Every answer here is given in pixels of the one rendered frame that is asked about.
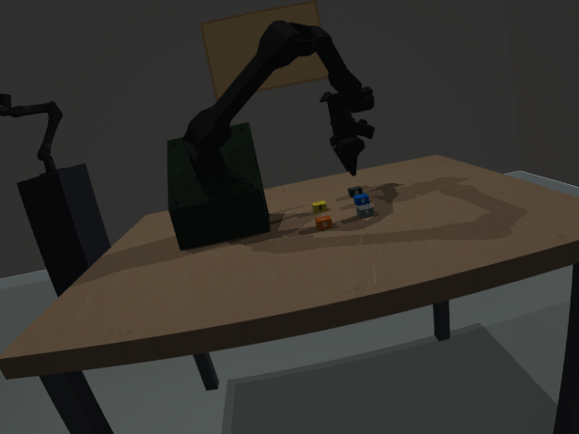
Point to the blue block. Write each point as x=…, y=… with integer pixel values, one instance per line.
x=360, y=199

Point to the yellow digit block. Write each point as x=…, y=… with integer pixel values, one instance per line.
x=319, y=206

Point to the orange block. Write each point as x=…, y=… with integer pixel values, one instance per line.
x=323, y=222

